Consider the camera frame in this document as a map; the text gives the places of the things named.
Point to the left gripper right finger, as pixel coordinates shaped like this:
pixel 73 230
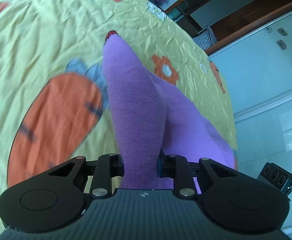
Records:
pixel 177 168

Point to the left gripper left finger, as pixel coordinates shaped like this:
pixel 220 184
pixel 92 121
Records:
pixel 107 167

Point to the purple sweater red trim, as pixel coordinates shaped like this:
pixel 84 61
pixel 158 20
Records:
pixel 151 116

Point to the yellow carrot print bedsheet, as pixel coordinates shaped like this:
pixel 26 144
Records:
pixel 39 37

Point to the checkered basket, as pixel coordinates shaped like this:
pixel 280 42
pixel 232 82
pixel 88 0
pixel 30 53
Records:
pixel 206 38

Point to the wooden door frame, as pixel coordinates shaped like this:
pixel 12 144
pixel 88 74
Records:
pixel 228 19

